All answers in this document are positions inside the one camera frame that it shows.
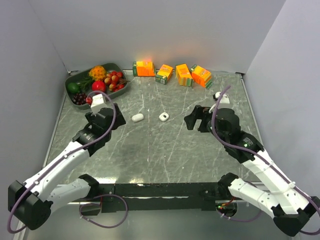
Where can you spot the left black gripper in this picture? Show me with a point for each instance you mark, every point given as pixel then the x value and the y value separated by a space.
pixel 119 120

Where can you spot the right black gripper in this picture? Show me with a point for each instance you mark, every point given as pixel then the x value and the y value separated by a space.
pixel 200 112

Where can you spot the white oval earbud case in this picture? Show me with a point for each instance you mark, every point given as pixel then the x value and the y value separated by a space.
pixel 137 117

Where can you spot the white square charging case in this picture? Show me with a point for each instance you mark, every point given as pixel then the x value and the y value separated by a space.
pixel 163 117

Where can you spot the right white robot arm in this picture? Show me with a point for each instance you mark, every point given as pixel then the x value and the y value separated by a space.
pixel 288 206

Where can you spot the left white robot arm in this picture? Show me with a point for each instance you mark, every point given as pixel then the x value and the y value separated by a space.
pixel 33 201

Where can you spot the orange green box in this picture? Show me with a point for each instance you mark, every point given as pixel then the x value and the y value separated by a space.
pixel 164 74
pixel 183 75
pixel 201 76
pixel 143 69

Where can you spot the red pomegranate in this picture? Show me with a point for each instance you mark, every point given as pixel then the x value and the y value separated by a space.
pixel 98 86

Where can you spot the red cherry bunch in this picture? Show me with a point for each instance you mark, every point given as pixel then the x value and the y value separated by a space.
pixel 115 80

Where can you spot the dark grape bunch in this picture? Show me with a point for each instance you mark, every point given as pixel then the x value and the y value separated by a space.
pixel 79 99

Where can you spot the green leafy sprig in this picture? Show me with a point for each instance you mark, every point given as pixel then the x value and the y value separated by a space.
pixel 85 83

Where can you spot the orange spiky fruit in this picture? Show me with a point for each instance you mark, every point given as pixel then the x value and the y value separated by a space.
pixel 98 73

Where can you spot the green lime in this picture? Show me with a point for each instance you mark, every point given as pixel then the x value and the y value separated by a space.
pixel 73 88

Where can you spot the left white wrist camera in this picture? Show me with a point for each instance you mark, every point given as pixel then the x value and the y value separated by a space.
pixel 96 103

